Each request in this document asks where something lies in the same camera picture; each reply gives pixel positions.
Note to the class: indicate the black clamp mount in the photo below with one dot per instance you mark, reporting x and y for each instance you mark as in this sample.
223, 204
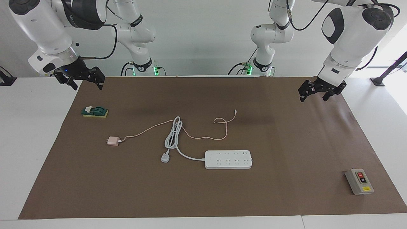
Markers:
8, 81

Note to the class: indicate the black stand with foot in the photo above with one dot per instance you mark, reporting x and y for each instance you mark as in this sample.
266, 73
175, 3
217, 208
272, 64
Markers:
378, 81

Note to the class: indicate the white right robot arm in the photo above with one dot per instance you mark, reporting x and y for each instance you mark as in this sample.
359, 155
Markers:
41, 28

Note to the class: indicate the grey on-off switch box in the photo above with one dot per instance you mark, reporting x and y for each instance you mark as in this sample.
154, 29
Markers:
357, 183

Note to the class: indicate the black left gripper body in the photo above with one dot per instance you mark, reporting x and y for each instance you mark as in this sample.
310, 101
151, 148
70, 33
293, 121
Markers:
324, 84

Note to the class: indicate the white power strip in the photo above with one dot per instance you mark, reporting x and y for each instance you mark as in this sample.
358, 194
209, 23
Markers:
227, 160

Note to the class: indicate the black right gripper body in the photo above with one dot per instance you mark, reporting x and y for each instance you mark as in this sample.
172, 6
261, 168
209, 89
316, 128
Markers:
76, 70

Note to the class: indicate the green knife switch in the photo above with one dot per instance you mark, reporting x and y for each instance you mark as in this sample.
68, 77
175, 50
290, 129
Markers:
95, 111

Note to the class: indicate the brown table mat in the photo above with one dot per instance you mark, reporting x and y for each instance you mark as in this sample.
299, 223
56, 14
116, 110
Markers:
222, 197

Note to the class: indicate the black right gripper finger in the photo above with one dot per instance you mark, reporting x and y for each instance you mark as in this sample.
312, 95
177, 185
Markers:
68, 82
97, 76

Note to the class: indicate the pink charger adapter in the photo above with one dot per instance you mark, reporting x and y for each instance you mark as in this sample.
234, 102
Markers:
112, 141

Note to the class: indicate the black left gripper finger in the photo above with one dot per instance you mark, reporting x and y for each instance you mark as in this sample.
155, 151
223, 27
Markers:
334, 90
305, 90

